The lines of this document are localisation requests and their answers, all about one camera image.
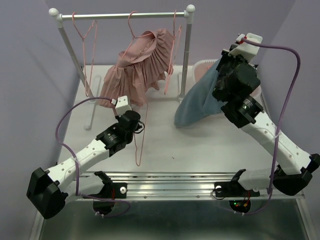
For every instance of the white plastic basket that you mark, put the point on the white plastic basket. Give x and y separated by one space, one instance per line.
202 66

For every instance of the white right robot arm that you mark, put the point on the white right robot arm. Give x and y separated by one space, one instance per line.
292 167

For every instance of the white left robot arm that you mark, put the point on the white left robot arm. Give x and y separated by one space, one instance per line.
50 190

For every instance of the dusty pink garment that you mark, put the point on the dusty pink garment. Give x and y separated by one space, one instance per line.
140 67

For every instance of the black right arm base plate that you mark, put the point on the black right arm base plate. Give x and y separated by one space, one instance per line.
232 189

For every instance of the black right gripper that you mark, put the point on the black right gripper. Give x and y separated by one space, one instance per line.
226 57

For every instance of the pink hanger with dusty garment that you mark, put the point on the pink hanger with dusty garment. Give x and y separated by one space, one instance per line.
132 32

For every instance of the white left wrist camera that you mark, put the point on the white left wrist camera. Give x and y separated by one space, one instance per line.
121 105

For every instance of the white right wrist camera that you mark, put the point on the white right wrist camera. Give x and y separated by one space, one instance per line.
246 46

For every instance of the white metal clothes rack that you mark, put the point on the white metal clothes rack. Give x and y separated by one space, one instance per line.
60 18

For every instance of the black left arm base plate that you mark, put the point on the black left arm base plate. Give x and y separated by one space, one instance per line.
115 190

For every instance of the pink hanger with blue garment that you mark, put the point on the pink hanger with blue garment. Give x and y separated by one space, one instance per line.
139 138

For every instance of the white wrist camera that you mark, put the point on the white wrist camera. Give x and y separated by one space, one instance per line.
246 46
121 105

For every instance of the blue grey garment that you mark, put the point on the blue grey garment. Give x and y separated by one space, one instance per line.
199 102

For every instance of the aluminium mounting rail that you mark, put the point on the aluminium mounting rail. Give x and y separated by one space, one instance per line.
161 186

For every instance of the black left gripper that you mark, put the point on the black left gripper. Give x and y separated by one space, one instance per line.
138 127

